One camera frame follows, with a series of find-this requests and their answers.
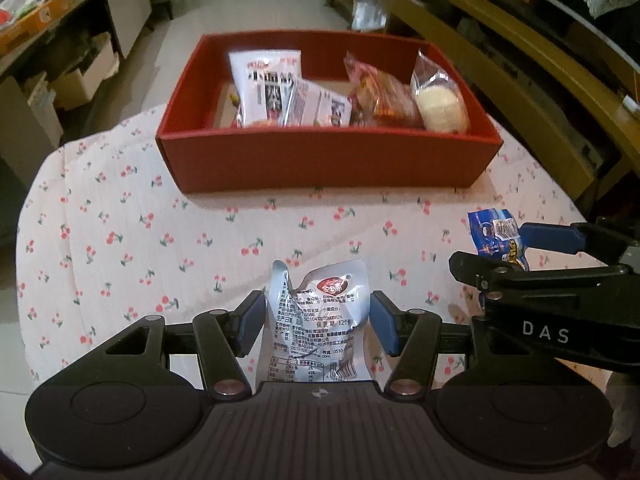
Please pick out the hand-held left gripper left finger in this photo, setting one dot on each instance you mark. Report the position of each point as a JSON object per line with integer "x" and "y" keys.
{"x": 252, "y": 320}

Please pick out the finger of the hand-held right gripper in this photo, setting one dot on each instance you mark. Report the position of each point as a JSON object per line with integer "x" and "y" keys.
{"x": 550, "y": 237}
{"x": 475, "y": 267}

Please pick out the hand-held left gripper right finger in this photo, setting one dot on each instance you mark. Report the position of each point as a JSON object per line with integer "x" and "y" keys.
{"x": 382, "y": 322}

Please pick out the small blue snack packet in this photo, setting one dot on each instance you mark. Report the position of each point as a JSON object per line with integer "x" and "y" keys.
{"x": 492, "y": 237}

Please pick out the silver foil snack packet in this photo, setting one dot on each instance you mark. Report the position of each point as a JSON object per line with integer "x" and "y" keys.
{"x": 320, "y": 320}

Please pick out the clear bread bun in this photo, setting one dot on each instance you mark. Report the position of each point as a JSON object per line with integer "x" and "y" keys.
{"x": 440, "y": 105}

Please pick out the red cardboard box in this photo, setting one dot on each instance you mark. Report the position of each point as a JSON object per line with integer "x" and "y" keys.
{"x": 325, "y": 160}

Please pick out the orange snack bag blue label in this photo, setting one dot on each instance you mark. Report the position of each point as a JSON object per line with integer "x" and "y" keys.
{"x": 380, "y": 100}

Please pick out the white printed snack packet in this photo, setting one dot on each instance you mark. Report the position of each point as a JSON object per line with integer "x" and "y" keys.
{"x": 315, "y": 105}

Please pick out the white spicy strip packet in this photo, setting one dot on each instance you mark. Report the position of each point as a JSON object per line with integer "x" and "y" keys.
{"x": 260, "y": 85}

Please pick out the person's right hand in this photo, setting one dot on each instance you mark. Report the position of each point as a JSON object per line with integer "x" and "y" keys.
{"x": 627, "y": 405}

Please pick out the cherry print tablecloth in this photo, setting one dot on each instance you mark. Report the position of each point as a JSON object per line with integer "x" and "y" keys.
{"x": 150, "y": 220}

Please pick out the wooden tv stand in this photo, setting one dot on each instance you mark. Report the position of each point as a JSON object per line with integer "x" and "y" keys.
{"x": 550, "y": 85}

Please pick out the silver plastic bag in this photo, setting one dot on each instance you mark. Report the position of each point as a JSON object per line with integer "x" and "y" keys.
{"x": 367, "y": 10}

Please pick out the white cardboard box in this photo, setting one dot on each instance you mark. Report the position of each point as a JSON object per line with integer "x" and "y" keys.
{"x": 85, "y": 77}

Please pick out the dark coffee table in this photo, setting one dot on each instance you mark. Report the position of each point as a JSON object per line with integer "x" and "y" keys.
{"x": 135, "y": 10}

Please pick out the orange carton box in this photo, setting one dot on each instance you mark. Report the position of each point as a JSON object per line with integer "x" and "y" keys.
{"x": 37, "y": 20}

